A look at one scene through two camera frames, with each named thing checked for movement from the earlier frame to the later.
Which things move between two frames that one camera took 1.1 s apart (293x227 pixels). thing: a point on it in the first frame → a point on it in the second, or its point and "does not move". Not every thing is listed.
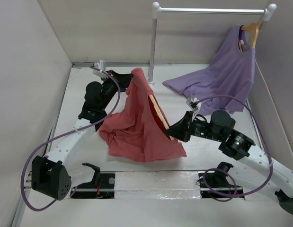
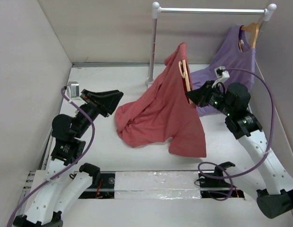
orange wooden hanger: [253, 28] does not move
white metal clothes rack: [156, 10] does not move
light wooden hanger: [164, 124] → [186, 76]
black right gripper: [180, 130] → [200, 95]
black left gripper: [122, 80] → [108, 100]
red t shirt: [136, 132] → [164, 114]
